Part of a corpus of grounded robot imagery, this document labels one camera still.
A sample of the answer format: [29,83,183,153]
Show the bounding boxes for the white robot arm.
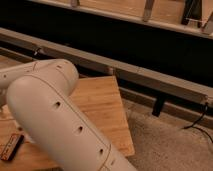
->
[0,59,137,171]

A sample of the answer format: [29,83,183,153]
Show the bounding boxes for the black orange snack bar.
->
[0,134,24,161]

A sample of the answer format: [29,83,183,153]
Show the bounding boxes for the grey metal rail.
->
[0,28,213,107]

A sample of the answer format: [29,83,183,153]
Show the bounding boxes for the black rail bracket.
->
[152,96,166,117]

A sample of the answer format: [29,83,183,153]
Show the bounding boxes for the black cable right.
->
[182,102,213,145]

